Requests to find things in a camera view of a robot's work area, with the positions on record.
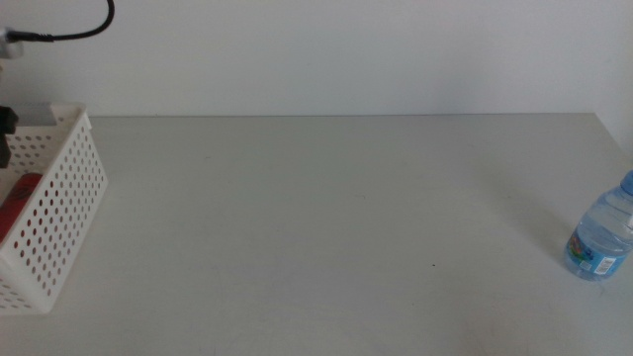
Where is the red cola can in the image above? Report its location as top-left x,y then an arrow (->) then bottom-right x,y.
0,172 -> 45,243

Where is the clear water bottle blue cap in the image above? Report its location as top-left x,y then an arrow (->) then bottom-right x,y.
562,169 -> 633,282

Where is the white perforated plastic basket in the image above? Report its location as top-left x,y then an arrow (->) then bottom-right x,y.
0,102 -> 109,315

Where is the black braided camera cable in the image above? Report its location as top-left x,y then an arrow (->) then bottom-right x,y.
5,0 -> 116,44

